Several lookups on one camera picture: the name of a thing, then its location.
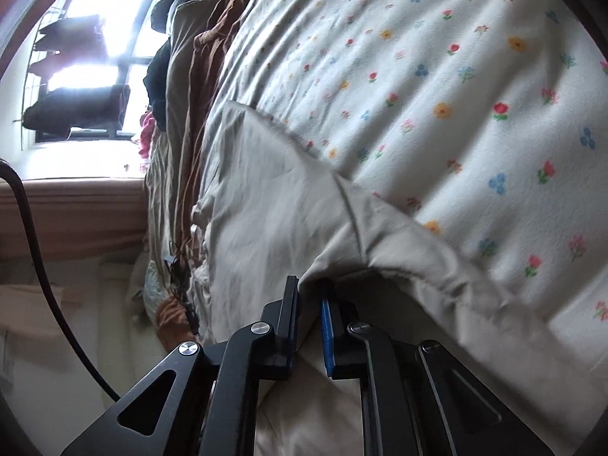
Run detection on dark hanging clothes at window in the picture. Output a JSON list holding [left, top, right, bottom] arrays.
[[21, 0, 165, 136]]

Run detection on white floral bed sheet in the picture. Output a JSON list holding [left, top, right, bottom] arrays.
[[204, 0, 607, 378]]

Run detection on beige large garment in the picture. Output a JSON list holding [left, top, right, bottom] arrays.
[[191, 102, 607, 455]]

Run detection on pale green pillow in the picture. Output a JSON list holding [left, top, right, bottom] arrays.
[[142, 260, 169, 323]]

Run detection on pink red garment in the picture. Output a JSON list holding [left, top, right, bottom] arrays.
[[137, 110, 157, 158]]

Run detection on cream padded headboard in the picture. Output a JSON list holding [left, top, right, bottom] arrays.
[[98, 251, 167, 395]]

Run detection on black clothes pile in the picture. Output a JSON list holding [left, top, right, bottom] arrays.
[[143, 0, 193, 132]]

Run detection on black cable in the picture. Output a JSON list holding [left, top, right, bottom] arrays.
[[0, 158, 123, 404]]

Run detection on rust brown blanket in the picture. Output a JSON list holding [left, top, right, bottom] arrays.
[[157, 0, 250, 351]]

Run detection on pink curtain left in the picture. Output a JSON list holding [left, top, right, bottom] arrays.
[[24, 178, 147, 261]]

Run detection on beige duvet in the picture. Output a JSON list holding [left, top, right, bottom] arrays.
[[144, 0, 219, 295]]

